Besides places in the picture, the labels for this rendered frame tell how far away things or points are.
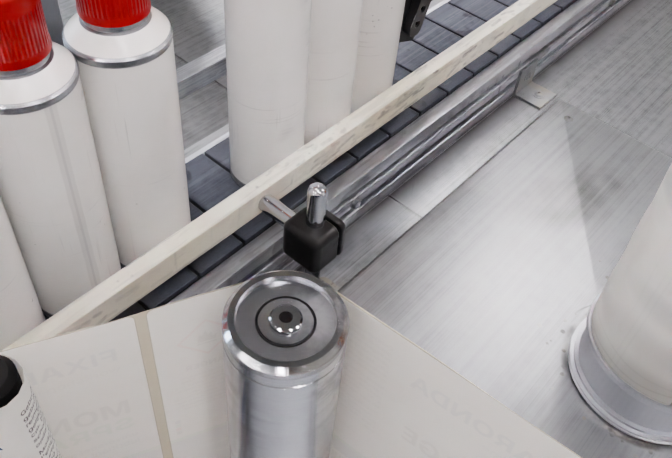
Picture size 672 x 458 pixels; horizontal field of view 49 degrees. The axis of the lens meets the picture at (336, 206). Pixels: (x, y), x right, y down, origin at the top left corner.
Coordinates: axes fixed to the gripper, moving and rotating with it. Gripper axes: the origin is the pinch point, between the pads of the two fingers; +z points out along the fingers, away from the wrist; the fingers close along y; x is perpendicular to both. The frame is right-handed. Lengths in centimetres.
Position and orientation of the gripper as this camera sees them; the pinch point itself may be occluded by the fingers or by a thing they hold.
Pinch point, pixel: (403, 13)
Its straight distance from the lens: 59.0
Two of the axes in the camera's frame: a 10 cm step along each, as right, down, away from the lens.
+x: 6.0, -2.4, 7.7
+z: -3.0, 8.2, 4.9
